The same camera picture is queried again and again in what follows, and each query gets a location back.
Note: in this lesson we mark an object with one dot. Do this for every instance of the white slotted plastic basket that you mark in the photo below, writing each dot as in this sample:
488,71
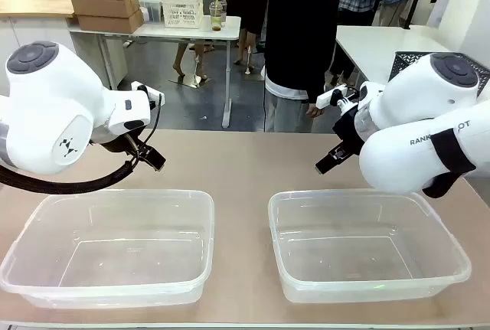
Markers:
181,10

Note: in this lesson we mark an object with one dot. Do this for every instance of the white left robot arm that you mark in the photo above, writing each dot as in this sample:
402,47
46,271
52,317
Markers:
49,108

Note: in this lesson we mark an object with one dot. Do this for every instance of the plain white table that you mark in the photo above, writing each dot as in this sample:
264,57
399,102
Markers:
383,50

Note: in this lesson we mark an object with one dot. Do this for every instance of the white table with metal legs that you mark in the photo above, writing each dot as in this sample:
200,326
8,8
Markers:
176,33

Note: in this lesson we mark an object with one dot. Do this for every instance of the silver floor plate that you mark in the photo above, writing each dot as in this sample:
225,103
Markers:
189,80

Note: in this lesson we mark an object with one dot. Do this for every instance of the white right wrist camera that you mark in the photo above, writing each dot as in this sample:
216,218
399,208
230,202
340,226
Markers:
330,97

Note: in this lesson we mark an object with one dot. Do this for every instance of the clear plastic bin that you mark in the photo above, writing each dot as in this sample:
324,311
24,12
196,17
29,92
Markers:
367,242
107,246

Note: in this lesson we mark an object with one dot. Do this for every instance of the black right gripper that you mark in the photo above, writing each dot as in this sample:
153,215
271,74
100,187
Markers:
346,131

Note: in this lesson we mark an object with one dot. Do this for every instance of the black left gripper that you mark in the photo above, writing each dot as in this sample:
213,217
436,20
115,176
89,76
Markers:
120,145

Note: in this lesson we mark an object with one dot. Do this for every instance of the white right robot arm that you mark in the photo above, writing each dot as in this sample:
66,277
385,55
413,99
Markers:
402,161

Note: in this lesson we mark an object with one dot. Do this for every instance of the clear plastic cup with straw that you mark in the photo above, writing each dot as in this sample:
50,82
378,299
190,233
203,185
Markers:
216,16

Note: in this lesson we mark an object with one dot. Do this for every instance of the person in black shirt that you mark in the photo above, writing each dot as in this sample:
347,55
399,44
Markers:
298,31

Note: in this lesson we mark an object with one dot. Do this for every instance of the wooden topped white cabinet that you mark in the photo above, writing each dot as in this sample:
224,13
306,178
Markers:
34,0

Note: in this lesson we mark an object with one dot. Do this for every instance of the brown cardboard box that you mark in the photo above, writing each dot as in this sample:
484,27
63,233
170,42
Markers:
109,23
105,4

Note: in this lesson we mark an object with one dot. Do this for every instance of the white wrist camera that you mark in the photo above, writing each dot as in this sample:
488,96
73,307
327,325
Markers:
147,90
330,97

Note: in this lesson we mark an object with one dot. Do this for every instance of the person's left hand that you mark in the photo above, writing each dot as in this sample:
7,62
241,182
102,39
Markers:
315,111

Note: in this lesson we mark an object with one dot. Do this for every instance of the clear storage drawer box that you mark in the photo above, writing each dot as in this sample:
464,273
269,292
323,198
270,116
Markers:
151,6

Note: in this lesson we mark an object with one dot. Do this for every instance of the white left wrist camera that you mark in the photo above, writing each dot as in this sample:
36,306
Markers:
147,90

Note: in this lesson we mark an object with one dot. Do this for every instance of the black mesh basket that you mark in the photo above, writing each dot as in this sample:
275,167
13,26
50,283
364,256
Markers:
406,63

